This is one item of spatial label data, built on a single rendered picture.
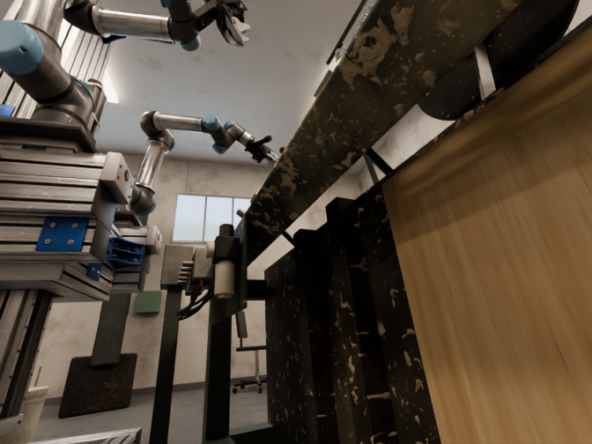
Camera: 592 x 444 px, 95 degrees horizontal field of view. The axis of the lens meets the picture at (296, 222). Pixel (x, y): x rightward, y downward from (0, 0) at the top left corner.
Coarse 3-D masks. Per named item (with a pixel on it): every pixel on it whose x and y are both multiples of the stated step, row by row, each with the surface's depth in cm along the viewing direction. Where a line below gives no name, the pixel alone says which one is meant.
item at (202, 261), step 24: (216, 240) 68; (240, 240) 72; (192, 264) 78; (216, 264) 68; (240, 264) 70; (192, 288) 89; (216, 288) 65; (240, 288) 67; (192, 312) 83; (216, 312) 94
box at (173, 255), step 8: (168, 248) 120; (176, 248) 122; (184, 248) 123; (192, 248) 125; (168, 256) 119; (176, 256) 120; (184, 256) 122; (192, 256) 124; (168, 264) 118; (176, 264) 119; (168, 272) 117; (176, 272) 118; (160, 280) 114; (168, 280) 115; (176, 280) 117; (160, 288) 120; (184, 288) 123
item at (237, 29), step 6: (234, 18) 81; (228, 24) 80; (234, 24) 79; (240, 24) 81; (246, 24) 82; (234, 30) 79; (240, 30) 80; (246, 30) 81; (234, 36) 80; (240, 36) 80; (240, 42) 80
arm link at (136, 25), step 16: (64, 16) 93; (80, 16) 94; (96, 16) 95; (112, 16) 95; (128, 16) 95; (144, 16) 95; (160, 16) 95; (96, 32) 98; (112, 32) 98; (128, 32) 97; (144, 32) 97; (160, 32) 96; (176, 32) 95; (192, 32) 96; (192, 48) 100
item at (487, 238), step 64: (576, 64) 32; (512, 128) 38; (576, 128) 32; (384, 192) 60; (448, 192) 46; (512, 192) 37; (576, 192) 31; (448, 256) 45; (512, 256) 36; (576, 256) 31; (448, 320) 43; (512, 320) 36; (576, 320) 30; (448, 384) 42; (512, 384) 35; (576, 384) 30
